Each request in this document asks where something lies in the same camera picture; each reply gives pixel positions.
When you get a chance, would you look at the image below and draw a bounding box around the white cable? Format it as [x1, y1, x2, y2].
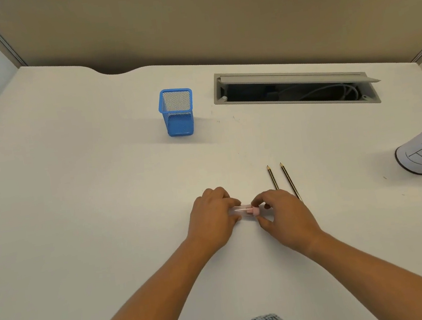
[297, 82, 362, 108]

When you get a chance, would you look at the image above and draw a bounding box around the person's left forearm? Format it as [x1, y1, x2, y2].
[58, 236, 224, 320]

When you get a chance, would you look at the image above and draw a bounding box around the grey desk cable tray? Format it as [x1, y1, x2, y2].
[210, 53, 385, 124]

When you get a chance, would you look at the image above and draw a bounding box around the wide beige partition panel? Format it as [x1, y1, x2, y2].
[0, 0, 422, 114]

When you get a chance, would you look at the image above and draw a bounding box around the blue mesh pen holder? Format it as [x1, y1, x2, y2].
[155, 86, 198, 140]

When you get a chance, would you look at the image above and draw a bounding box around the black yellow striped pencil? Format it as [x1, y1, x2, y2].
[278, 160, 304, 205]
[265, 163, 280, 192]

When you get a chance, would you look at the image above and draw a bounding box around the pink clear pencil sharpener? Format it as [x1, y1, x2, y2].
[233, 201, 269, 221]

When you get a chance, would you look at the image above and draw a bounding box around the person's right forearm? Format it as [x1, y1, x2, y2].
[305, 218, 422, 320]

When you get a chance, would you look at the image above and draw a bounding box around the person's right hand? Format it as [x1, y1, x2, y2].
[249, 183, 328, 264]

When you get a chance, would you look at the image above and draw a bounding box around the person's left hand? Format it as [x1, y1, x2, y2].
[181, 184, 248, 259]

